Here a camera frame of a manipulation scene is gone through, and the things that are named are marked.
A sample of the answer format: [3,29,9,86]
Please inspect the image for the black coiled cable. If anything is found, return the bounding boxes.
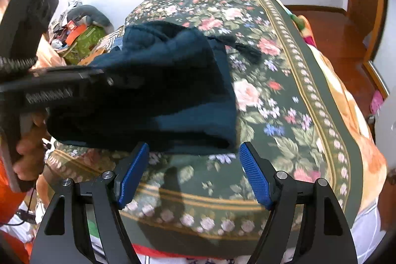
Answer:
[0,56,38,74]

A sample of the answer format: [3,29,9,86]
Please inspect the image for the orange box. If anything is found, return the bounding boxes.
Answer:
[66,24,89,44]

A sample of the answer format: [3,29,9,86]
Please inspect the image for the green leaf-print storage bag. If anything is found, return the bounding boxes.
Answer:
[63,24,107,65]

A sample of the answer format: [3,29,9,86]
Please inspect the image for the person's left hand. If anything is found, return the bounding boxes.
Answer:
[14,114,52,182]

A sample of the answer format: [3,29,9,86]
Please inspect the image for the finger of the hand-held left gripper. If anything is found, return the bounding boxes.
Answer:
[74,68,144,90]

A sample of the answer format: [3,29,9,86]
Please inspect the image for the colourful printed blanket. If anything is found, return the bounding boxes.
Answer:
[93,13,389,221]

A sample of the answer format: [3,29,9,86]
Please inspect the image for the floral green bedspread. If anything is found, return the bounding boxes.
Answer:
[46,0,362,258]

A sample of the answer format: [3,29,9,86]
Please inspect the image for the black pants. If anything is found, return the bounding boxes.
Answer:
[46,21,262,156]

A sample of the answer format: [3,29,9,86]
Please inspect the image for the grey pillow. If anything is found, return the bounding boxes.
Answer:
[66,5,114,28]

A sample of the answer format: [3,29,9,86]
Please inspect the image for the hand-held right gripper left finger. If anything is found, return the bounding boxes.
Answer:
[29,142,150,264]

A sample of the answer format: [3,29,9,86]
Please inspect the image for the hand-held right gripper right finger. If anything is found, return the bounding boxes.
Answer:
[239,142,359,264]

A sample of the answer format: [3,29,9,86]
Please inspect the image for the pile of clothes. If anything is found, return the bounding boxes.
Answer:
[48,0,84,48]

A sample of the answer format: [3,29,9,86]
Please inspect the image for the blue denim jeans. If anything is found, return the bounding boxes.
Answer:
[112,35,125,52]

